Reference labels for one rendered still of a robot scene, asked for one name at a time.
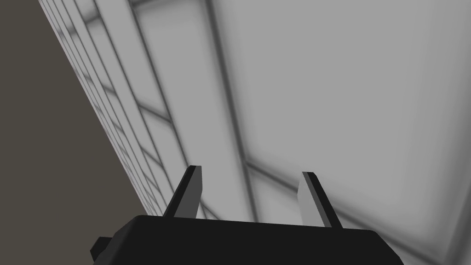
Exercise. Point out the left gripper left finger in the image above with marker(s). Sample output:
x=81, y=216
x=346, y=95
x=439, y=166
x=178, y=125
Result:
x=188, y=195

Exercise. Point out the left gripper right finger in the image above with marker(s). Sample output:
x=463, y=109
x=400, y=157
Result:
x=315, y=202

